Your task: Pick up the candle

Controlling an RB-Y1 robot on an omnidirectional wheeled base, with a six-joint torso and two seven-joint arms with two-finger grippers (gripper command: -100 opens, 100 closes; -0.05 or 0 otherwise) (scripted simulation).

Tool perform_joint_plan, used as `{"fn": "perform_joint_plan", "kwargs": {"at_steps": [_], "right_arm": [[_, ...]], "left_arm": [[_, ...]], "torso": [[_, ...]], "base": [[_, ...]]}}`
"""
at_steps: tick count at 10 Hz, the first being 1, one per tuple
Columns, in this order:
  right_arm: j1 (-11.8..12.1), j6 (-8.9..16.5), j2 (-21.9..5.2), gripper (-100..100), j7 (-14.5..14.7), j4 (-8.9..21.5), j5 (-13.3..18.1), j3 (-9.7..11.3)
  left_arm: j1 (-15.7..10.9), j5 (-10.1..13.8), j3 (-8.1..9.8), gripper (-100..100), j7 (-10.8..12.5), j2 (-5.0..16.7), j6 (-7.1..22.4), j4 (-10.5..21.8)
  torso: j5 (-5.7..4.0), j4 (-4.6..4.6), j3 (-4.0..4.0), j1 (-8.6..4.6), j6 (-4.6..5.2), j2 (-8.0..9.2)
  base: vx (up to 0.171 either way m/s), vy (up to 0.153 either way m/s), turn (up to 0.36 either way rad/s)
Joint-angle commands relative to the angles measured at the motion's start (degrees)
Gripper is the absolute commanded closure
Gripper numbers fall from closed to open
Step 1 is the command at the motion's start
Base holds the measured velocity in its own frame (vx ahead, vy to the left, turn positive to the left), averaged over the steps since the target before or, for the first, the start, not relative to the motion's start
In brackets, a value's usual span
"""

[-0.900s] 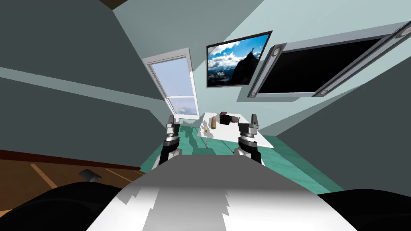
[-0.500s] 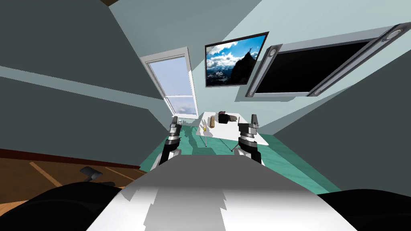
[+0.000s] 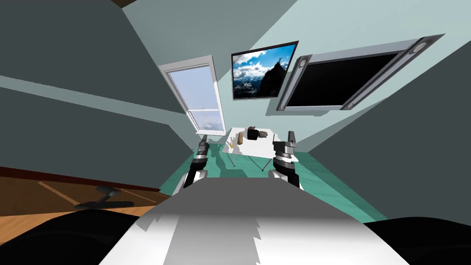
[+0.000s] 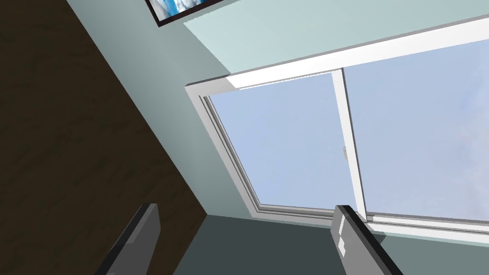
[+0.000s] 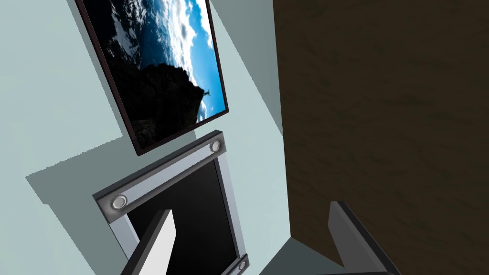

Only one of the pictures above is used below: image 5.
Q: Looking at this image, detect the dark brown wooden door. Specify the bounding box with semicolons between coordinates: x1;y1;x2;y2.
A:
272;0;489;275

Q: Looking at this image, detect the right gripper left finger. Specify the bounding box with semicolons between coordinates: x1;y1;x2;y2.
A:
121;209;177;275

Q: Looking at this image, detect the framed landscape picture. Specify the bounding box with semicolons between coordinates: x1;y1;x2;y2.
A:
74;0;230;157

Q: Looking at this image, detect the grey framed black screen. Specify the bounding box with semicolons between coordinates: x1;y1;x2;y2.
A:
92;129;250;275

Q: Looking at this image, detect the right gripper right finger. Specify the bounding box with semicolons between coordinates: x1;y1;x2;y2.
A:
327;201;402;275

